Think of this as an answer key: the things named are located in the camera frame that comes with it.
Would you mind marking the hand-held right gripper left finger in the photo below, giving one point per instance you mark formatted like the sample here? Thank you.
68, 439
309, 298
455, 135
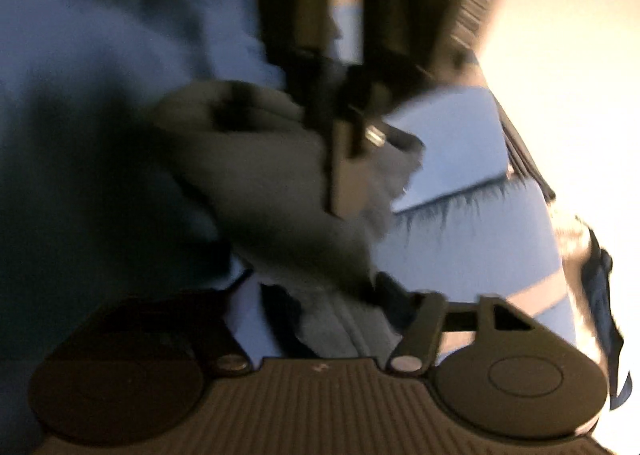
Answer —
220, 340

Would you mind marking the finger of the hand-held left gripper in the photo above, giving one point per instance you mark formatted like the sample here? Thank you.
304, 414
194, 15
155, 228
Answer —
347, 175
395, 137

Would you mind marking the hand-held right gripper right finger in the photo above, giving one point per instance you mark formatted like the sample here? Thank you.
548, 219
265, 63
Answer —
425, 325

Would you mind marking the grey cloth garment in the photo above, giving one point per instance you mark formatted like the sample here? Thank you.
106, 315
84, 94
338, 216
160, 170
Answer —
270, 185

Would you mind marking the blue striped blanket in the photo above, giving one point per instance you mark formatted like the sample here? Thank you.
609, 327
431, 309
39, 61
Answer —
475, 260

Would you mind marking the white quilted bed cover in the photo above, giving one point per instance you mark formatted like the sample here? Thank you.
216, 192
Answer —
575, 245

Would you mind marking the plain blue cloth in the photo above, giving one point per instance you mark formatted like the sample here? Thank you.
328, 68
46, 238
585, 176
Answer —
100, 60

